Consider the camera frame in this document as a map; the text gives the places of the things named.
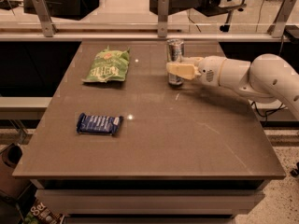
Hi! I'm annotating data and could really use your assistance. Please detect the black cable on floor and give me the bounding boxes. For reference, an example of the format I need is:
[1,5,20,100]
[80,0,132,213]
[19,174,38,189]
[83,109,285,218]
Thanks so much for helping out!
[250,100,289,123]

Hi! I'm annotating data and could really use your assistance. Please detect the brown bin with hole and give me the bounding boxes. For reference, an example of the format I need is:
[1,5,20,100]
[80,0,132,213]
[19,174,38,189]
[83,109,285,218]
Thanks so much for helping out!
[0,144,30,198]

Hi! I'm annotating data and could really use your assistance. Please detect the left metal rail bracket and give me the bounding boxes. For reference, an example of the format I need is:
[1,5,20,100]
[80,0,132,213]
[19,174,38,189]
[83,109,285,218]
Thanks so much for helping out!
[32,0,56,37]

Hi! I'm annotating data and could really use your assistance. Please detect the black box on floor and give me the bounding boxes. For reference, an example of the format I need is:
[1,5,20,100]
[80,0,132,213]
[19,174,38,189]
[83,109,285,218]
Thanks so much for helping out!
[22,0,101,21]

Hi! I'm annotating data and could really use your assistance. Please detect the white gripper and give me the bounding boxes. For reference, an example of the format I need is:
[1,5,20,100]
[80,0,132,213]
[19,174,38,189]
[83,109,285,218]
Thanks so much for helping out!
[166,56,226,87]

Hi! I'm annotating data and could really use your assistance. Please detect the colourful snack box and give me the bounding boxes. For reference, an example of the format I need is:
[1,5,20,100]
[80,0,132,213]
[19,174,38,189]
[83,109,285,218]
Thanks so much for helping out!
[22,200,64,224]

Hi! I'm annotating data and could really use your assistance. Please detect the right metal rail bracket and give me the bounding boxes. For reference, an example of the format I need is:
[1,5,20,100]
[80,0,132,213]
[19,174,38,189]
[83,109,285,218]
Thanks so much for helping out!
[267,0,297,38]

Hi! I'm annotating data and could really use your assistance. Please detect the blue snack bar wrapper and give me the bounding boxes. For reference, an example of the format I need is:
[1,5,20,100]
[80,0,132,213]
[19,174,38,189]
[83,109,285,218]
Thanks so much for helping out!
[77,113,123,135]

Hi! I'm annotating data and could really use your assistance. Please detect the metal rail bracket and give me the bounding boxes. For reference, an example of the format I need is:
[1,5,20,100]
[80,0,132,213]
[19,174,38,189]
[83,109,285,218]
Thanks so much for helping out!
[267,0,297,38]
[157,0,169,37]
[32,0,56,37]

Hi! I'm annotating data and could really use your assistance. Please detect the green chip bag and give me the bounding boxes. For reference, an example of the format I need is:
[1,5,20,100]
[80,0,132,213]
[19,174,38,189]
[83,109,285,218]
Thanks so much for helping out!
[82,48,130,83]

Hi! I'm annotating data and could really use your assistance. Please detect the grey table drawer base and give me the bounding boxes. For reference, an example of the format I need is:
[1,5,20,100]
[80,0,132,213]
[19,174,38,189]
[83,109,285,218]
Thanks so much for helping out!
[36,189,264,219]

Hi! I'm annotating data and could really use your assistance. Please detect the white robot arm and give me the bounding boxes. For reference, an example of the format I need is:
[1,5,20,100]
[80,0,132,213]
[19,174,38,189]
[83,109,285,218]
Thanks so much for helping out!
[166,54,299,119]

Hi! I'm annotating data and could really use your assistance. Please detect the middle metal rail bracket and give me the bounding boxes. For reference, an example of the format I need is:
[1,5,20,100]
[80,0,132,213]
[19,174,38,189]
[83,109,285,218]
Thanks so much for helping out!
[157,0,169,37]

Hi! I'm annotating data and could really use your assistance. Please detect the silver redbull can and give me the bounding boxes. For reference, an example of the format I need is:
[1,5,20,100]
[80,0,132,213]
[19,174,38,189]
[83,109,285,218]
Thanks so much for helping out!
[167,39,184,86]

